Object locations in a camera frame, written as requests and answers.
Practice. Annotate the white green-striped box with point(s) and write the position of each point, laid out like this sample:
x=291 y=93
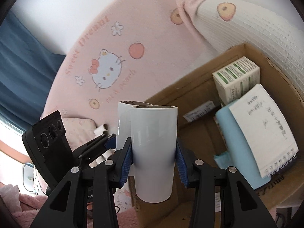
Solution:
x=235 y=80

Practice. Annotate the white cardboard tube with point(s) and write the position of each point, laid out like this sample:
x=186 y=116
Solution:
x=154 y=147
x=123 y=123

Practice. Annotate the white blue-edged object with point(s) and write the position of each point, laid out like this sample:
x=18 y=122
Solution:
x=28 y=175

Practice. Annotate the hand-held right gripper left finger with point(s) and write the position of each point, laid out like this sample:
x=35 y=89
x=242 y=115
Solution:
x=125 y=163

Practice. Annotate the brown cardboard box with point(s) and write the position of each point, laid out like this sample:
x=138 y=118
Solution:
x=199 y=133

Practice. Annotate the cat-print pink white blanket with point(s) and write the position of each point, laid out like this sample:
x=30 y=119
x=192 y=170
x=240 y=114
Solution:
x=147 y=28

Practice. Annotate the white spiral notepad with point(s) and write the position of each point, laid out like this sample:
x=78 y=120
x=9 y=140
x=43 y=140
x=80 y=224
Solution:
x=261 y=128

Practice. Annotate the pile of white tubes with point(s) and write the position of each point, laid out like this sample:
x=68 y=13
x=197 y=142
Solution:
x=101 y=130

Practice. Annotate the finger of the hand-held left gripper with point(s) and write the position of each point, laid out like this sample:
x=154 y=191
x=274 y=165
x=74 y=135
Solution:
x=110 y=141

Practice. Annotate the light blue pouch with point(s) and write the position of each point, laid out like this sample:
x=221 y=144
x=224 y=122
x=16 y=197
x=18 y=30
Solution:
x=232 y=142

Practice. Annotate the dark blue curtain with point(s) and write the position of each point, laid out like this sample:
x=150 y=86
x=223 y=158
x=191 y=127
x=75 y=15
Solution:
x=21 y=71

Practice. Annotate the pale pink dotted pillow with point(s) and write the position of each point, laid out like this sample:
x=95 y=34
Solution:
x=78 y=128

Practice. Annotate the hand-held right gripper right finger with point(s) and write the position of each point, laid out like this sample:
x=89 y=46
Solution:
x=180 y=167

